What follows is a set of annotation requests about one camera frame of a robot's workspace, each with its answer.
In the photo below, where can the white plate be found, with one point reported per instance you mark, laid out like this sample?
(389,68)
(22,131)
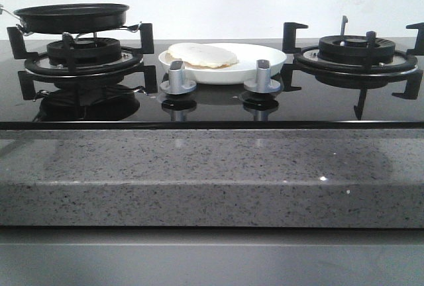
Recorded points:
(242,70)

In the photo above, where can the fried egg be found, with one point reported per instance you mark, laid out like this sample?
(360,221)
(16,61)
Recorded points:
(203,55)

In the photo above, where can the black frying pan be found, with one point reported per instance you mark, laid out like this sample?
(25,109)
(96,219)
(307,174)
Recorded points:
(73,18)

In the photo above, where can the black glass cooktop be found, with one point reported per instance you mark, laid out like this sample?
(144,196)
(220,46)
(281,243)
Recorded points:
(135,101)

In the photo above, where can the silver left stove knob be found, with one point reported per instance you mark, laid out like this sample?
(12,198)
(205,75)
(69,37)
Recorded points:
(178,83)

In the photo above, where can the silver stove knob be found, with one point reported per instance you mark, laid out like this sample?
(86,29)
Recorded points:
(262,83)
(178,83)

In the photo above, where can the silver right stove knob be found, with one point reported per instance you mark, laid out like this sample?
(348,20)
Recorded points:
(262,83)

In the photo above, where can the black left pan support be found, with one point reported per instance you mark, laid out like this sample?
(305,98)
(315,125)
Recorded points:
(75,79)

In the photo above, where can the black pan support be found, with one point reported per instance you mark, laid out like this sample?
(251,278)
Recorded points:
(404,66)
(75,79)

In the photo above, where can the black left gas burner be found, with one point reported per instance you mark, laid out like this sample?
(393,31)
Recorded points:
(86,51)

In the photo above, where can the black gas burner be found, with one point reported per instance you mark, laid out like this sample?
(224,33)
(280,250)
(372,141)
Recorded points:
(352,50)
(86,51)

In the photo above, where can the black right gas burner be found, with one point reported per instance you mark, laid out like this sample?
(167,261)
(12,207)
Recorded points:
(352,50)

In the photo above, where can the black right pan support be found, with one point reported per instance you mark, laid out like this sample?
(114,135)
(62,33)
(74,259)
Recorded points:
(404,66)

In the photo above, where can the grey cabinet front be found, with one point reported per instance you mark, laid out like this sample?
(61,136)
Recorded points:
(59,256)

